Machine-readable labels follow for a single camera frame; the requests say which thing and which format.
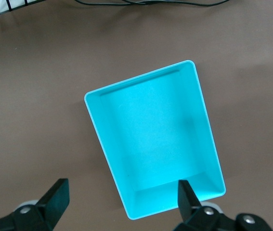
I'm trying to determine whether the black cable bundle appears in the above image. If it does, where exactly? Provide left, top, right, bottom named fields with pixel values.
left=0, top=0, right=35, bottom=21

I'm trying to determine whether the brown table cover sheet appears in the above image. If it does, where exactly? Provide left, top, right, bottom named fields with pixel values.
left=0, top=0, right=273, bottom=231

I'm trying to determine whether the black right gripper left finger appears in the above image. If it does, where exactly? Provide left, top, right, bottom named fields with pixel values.
left=0, top=178, right=70, bottom=231

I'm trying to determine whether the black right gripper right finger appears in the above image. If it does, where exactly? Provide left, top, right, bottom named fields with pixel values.
left=172, top=180, right=272, bottom=231

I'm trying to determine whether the teal plastic bin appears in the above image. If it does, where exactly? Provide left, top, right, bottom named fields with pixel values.
left=84, top=60, right=226, bottom=220

